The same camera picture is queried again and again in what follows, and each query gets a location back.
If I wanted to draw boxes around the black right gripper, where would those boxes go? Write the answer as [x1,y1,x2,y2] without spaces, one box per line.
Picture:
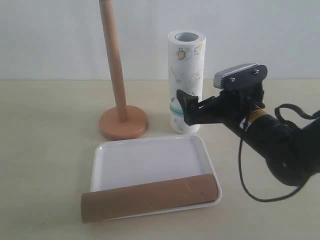
[176,83,265,126]

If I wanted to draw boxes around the white printed paper towel roll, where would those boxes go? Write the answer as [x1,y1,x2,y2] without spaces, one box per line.
[168,29,206,134]

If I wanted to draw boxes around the brown cardboard tube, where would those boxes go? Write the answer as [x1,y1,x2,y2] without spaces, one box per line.
[80,174,219,224]

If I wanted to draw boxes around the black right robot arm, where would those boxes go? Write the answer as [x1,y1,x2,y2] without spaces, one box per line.
[176,83,320,187]

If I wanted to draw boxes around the wooden paper towel holder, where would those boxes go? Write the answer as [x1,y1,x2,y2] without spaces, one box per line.
[99,0,148,140]

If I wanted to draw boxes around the white plastic tray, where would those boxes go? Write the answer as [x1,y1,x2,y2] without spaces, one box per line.
[88,134,222,220]

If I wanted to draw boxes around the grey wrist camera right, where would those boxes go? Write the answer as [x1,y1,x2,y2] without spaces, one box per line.
[213,63,268,92]

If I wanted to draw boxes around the black camera cable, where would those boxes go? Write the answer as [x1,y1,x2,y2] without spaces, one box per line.
[238,103,320,203]

